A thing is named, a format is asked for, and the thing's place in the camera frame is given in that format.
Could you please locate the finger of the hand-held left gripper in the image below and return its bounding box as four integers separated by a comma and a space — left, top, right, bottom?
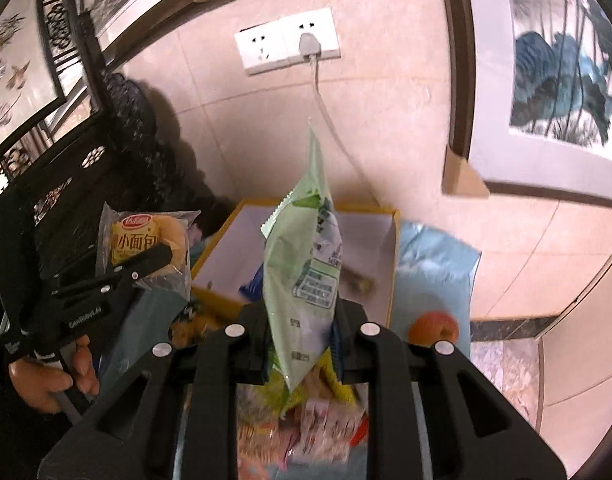
53, 242, 174, 311

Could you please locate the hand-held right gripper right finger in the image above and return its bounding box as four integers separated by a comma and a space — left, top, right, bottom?
331, 300, 569, 480

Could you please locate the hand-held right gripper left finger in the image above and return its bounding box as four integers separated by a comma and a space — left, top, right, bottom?
38, 302, 274, 480

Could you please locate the yellow bread packet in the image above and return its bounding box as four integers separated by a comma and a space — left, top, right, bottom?
97, 202, 203, 301

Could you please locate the yellow cardboard box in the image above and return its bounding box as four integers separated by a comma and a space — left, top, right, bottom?
188, 199, 401, 331

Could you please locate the light green snack bag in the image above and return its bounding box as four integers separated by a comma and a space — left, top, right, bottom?
260, 117, 344, 418

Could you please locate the person's left hand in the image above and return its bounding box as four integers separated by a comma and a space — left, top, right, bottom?
8, 335, 101, 416

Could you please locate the blue snack packet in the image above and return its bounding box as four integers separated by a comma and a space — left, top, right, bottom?
238, 262, 267, 306

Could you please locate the pile of snack packets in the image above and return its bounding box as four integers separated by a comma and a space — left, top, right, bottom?
168, 300, 371, 480

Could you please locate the red apple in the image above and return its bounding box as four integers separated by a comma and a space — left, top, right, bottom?
408, 311, 460, 348

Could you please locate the dark carved wooden chair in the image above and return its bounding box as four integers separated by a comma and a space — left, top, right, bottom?
0, 72, 231, 281

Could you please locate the light blue table cloth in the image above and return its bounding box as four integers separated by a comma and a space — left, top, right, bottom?
93, 220, 481, 480

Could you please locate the dark carved wooden screen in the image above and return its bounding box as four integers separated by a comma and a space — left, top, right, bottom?
0, 0, 109, 201

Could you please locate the white power plug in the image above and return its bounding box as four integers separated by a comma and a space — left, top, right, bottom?
297, 31, 324, 58

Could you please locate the blue lotus framed painting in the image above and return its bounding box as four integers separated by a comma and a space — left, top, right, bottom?
436, 0, 612, 211

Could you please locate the white power cable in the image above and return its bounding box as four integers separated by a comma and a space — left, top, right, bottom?
308, 55, 371, 198

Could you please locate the white wall socket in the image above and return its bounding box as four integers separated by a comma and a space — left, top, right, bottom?
234, 20, 289, 76
281, 7, 343, 63

